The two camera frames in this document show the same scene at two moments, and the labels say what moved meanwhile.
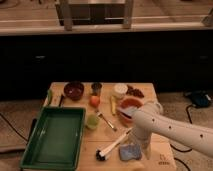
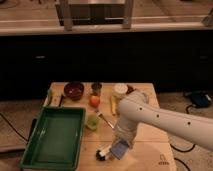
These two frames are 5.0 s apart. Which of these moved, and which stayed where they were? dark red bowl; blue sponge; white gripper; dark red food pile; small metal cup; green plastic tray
Moved: blue sponge; white gripper
Stayed: green plastic tray; dark red food pile; dark red bowl; small metal cup
